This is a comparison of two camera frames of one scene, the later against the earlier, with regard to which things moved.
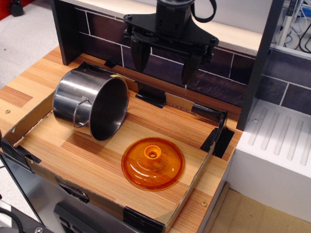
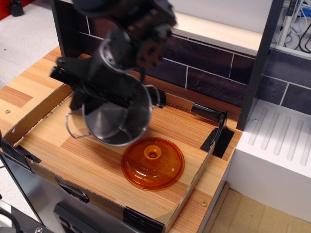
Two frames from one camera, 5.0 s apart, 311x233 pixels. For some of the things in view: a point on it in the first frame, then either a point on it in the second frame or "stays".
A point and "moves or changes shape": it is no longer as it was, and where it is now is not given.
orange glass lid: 152,164 stays
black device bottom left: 22,223 stays
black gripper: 171,27 → 105,78
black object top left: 16,8 stays
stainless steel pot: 95,102 moves or changes shape
